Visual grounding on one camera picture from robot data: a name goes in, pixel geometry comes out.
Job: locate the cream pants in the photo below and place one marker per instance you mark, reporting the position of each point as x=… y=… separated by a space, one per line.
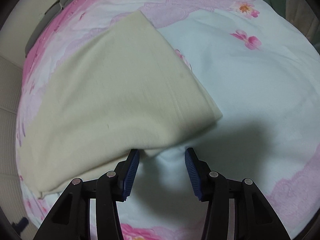
x=112 y=92

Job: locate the dark blue object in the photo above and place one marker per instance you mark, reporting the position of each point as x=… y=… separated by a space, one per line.
x=21 y=223

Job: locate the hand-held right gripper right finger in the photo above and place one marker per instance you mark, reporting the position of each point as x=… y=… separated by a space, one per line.
x=192 y=172

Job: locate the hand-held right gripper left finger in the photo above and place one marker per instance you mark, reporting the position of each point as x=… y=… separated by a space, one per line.
x=131 y=172

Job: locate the pink floral blanket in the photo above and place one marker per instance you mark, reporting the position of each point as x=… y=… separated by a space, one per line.
x=250 y=105

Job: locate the grey padded headboard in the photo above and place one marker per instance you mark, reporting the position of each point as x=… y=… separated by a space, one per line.
x=37 y=32

